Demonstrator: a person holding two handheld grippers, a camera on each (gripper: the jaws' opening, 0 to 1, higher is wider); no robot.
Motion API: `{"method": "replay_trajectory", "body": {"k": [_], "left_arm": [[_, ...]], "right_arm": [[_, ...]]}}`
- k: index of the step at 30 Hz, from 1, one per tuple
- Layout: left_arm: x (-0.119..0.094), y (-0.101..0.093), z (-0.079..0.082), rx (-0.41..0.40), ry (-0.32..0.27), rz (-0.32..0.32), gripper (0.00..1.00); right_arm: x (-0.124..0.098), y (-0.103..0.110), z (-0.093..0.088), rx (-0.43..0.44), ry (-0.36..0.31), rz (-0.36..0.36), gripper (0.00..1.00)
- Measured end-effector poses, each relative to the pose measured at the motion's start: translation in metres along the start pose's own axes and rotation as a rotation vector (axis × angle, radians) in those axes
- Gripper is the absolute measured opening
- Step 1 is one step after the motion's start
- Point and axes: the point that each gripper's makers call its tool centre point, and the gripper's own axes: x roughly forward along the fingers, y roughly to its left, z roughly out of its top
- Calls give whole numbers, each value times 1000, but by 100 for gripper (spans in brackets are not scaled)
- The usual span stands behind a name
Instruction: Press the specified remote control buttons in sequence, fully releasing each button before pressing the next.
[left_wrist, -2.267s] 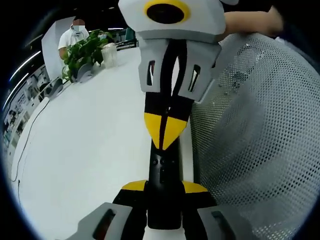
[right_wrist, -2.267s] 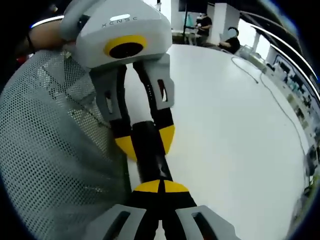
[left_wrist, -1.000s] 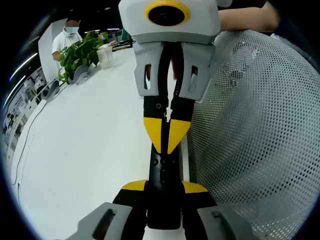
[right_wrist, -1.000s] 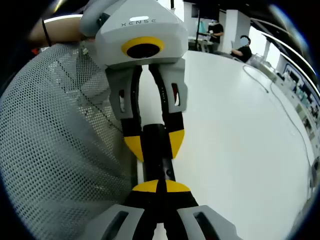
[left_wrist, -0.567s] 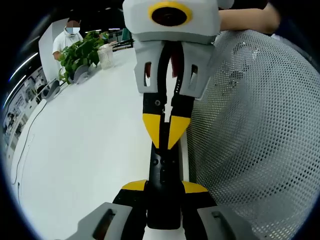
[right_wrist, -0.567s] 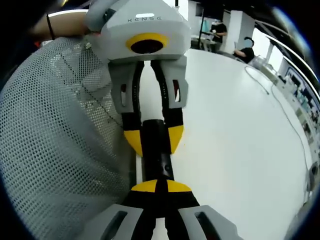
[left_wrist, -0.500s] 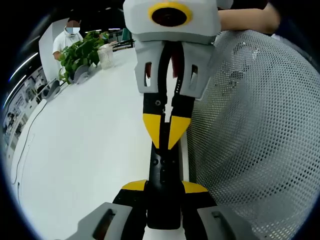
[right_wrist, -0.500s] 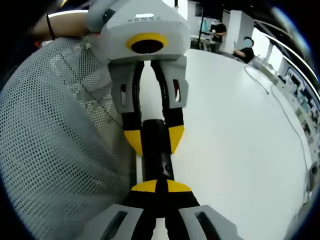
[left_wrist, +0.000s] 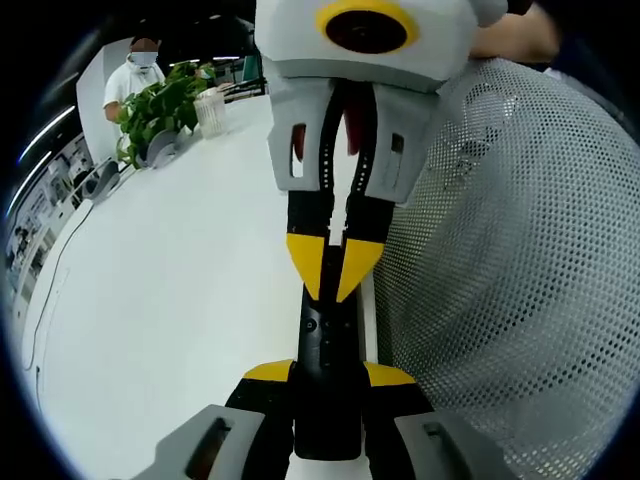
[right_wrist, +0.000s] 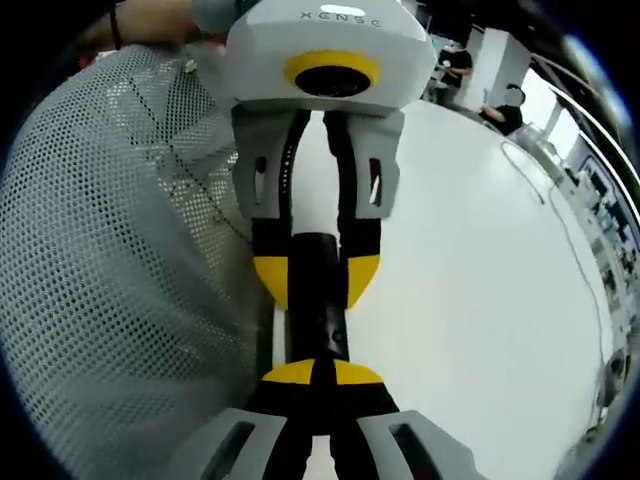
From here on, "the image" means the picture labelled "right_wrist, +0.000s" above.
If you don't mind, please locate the black remote control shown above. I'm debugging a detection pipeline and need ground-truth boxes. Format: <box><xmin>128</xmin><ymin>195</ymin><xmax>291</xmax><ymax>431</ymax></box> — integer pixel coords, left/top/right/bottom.
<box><xmin>289</xmin><ymin>232</ymin><xmax>351</xmax><ymax>374</ymax></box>

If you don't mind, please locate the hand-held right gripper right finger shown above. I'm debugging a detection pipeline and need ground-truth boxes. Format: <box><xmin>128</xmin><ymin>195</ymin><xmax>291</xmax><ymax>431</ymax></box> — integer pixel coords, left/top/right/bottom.
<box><xmin>319</xmin><ymin>358</ymin><xmax>485</xmax><ymax>480</ymax></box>

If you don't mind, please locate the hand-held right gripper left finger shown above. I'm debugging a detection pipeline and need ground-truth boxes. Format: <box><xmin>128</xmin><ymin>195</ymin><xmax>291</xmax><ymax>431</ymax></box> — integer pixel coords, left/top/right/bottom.
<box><xmin>198</xmin><ymin>357</ymin><xmax>324</xmax><ymax>480</ymax></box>

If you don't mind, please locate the grey mesh chair back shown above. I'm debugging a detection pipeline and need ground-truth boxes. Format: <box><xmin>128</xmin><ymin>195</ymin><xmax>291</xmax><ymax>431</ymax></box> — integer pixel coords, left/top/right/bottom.
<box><xmin>0</xmin><ymin>43</ymin><xmax>281</xmax><ymax>480</ymax></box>

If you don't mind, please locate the person's left hand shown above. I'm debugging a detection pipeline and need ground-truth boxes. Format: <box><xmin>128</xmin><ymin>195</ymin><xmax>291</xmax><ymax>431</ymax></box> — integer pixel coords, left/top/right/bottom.
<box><xmin>192</xmin><ymin>0</ymin><xmax>246</xmax><ymax>32</ymax></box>

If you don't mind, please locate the black cable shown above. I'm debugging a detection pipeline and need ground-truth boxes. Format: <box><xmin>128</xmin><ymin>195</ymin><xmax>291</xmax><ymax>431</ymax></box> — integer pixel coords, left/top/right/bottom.
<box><xmin>501</xmin><ymin>141</ymin><xmax>609</xmax><ymax>362</ymax></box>

